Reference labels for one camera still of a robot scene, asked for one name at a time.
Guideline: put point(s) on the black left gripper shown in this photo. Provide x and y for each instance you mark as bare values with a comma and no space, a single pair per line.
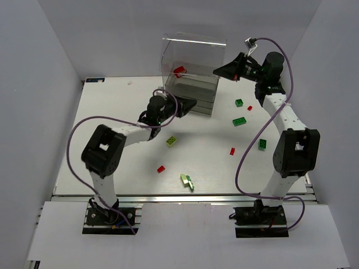
178,107

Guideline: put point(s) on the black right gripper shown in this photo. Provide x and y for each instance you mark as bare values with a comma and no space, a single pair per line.
239,68

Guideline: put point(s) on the large red lego piece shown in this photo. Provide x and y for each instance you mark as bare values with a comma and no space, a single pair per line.
179,71

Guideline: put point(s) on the clear drawer container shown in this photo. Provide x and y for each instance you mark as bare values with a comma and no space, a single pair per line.
200,55

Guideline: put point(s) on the green lego plate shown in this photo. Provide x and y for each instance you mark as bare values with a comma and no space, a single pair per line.
239,121

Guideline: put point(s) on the small red lego front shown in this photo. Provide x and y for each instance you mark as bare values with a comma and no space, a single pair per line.
160,169

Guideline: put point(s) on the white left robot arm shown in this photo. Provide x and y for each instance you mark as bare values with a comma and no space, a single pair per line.
103,152

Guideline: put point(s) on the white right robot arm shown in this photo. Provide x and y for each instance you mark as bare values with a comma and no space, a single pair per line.
296,150

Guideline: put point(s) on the small green lego cube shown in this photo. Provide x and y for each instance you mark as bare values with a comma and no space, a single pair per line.
238,102

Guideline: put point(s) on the lime green lego brick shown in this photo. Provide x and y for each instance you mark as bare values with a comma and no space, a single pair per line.
171,141

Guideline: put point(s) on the light green lego assembly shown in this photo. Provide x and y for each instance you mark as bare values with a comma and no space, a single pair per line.
187,181

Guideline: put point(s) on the dark green lego brick right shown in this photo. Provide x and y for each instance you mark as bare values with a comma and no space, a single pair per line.
262,144

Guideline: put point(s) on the blue label left corner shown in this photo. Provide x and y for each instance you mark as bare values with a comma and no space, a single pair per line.
95,80

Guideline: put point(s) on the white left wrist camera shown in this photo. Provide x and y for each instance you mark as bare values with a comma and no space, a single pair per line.
160,92

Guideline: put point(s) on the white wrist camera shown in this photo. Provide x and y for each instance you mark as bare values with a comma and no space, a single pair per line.
251,45
160,92

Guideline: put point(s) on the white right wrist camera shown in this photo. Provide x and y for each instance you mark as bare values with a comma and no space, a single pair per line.
251,45

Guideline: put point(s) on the aluminium table front rail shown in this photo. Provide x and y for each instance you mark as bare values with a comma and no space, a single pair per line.
180,199

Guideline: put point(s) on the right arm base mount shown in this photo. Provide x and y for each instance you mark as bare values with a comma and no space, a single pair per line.
250,223

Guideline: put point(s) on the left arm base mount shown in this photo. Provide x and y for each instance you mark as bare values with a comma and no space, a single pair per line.
102,221

